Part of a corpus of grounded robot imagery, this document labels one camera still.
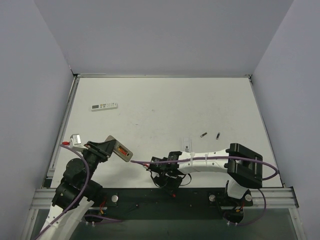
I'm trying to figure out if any purple cable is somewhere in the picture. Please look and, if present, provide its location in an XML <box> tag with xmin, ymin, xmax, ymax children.
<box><xmin>130</xmin><ymin>156</ymin><xmax>280</xmax><ymax>227</ymax></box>
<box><xmin>34</xmin><ymin>143</ymin><xmax>123</xmax><ymax>240</ymax></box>

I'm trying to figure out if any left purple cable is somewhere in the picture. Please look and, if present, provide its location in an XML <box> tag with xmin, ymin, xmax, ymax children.
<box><xmin>34</xmin><ymin>143</ymin><xmax>123</xmax><ymax>240</ymax></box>

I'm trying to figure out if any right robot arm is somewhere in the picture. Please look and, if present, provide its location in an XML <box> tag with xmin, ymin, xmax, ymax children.
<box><xmin>147</xmin><ymin>143</ymin><xmax>263</xmax><ymax>200</ymax></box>

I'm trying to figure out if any white remote being loaded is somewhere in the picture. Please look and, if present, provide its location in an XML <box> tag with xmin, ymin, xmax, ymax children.
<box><xmin>181</xmin><ymin>137</ymin><xmax>192</xmax><ymax>153</ymax></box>

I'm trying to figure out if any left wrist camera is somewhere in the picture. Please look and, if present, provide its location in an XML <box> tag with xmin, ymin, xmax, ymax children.
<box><xmin>61</xmin><ymin>134</ymin><xmax>88</xmax><ymax>152</ymax></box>

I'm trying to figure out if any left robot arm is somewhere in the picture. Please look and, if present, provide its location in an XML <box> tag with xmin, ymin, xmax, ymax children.
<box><xmin>35</xmin><ymin>139</ymin><xmax>116</xmax><ymax>240</ymax></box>

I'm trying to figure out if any white remote with display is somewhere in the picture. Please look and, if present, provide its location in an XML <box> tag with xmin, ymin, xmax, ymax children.
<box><xmin>91</xmin><ymin>102</ymin><xmax>118</xmax><ymax>112</ymax></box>

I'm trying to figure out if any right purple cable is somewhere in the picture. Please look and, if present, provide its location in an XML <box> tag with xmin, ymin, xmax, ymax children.
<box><xmin>130</xmin><ymin>156</ymin><xmax>280</xmax><ymax>227</ymax></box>

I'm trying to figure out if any grey beige remote control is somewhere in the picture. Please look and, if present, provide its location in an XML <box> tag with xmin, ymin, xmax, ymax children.
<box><xmin>106</xmin><ymin>135</ymin><xmax>133</xmax><ymax>162</ymax></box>

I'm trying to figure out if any aluminium frame rail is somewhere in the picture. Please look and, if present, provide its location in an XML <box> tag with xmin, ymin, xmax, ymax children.
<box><xmin>29</xmin><ymin>186</ymin><xmax>300</xmax><ymax>213</ymax></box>

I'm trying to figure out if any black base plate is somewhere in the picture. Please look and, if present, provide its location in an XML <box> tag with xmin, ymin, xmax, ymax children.
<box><xmin>84</xmin><ymin>196</ymin><xmax>250</xmax><ymax>223</ymax></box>

